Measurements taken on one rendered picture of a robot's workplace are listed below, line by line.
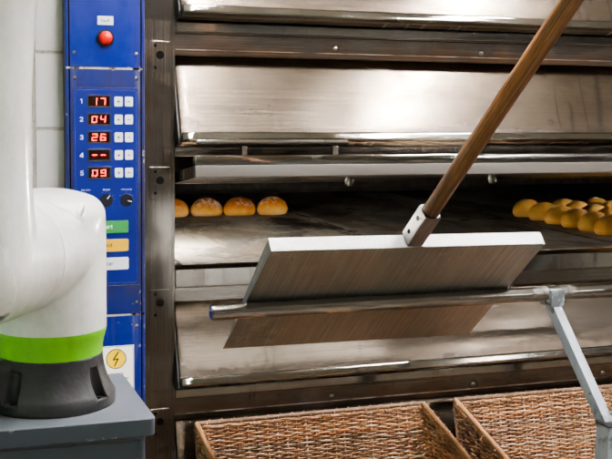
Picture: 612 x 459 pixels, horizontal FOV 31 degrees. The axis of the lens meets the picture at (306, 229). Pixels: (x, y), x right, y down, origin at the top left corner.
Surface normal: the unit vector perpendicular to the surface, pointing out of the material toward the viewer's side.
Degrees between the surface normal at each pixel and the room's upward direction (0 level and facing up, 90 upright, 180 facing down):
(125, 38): 90
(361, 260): 140
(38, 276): 99
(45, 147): 90
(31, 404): 59
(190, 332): 70
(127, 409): 0
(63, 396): 66
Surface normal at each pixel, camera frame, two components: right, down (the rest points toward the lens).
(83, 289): 0.75, 0.10
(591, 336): 0.32, -0.22
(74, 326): 0.58, 0.11
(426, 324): 0.21, 0.84
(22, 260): 0.89, 0.00
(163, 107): 0.34, 0.12
